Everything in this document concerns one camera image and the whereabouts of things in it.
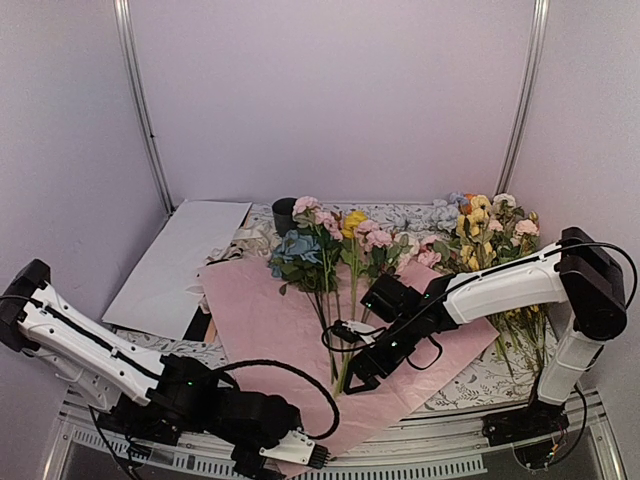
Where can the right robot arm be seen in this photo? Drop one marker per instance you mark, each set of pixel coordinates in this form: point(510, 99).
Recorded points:
point(577, 271)

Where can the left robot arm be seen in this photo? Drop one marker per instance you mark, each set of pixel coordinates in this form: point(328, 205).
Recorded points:
point(142, 393)

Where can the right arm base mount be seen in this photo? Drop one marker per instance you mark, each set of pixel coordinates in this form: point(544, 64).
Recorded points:
point(535, 419)

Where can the white printed ribbon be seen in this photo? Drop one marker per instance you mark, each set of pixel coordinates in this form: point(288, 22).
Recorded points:
point(257, 241)

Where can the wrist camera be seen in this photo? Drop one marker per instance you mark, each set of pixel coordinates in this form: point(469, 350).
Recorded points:
point(298, 448)
point(354, 335)

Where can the front aluminium rail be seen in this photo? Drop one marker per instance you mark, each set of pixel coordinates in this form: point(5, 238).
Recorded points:
point(426, 445)

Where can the right aluminium frame post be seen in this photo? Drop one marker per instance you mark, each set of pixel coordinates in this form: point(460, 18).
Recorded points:
point(531, 68)

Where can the left aluminium frame post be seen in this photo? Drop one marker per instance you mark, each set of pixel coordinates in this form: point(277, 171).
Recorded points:
point(125, 31)

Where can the yellow flower stem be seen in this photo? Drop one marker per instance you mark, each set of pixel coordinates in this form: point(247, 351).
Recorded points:
point(351, 256)

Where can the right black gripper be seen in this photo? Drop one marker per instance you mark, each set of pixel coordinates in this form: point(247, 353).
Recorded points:
point(364, 371)

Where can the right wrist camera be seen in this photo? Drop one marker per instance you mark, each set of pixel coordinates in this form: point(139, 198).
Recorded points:
point(354, 335)

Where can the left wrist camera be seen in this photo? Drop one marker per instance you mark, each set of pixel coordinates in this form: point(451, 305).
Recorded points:
point(298, 448)

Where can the blue hydrangea stem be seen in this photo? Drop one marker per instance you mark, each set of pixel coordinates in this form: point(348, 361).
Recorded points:
point(299, 262)

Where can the pile of fake flowers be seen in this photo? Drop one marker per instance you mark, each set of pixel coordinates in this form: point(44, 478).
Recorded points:
point(473, 232)

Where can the pink wrapping paper sheet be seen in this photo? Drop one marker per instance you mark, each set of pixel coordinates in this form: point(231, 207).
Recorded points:
point(255, 321)

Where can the aluminium frame post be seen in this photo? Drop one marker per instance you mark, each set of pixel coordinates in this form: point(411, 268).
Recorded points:
point(125, 31)
point(531, 68)

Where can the dark grey mug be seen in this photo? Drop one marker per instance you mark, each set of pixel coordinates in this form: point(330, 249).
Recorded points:
point(282, 210)

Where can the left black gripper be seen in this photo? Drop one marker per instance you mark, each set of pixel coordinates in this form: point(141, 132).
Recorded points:
point(248, 467)

